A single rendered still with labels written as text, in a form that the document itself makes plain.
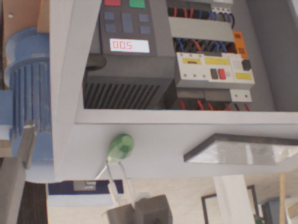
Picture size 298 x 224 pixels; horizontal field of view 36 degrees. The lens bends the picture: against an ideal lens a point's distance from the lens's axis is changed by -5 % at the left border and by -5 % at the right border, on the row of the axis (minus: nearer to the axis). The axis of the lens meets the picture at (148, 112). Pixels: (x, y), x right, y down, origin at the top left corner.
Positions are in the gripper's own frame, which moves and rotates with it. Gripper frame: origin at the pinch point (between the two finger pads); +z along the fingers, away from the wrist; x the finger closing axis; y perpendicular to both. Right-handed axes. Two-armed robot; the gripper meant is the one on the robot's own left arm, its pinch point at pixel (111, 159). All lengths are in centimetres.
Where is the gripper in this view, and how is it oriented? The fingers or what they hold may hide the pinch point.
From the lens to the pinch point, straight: 60.4
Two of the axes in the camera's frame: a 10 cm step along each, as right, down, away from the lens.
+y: 2.9, -3.6, -8.9
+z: -3.1, -9.1, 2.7
